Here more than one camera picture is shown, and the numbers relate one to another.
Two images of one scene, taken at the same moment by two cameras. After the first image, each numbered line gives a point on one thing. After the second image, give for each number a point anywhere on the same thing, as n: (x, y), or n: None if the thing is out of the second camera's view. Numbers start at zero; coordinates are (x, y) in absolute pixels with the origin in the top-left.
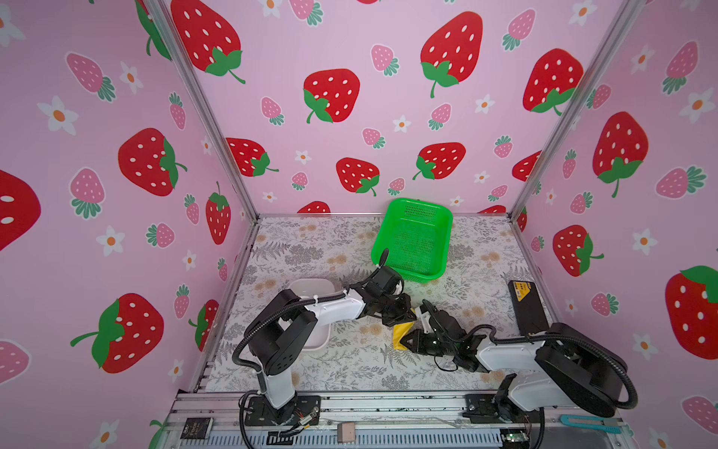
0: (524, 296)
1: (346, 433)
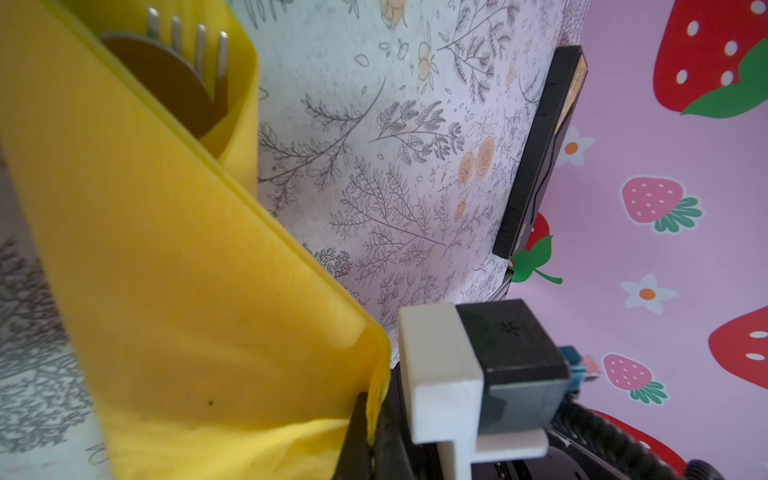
0: (568, 74)
1: None
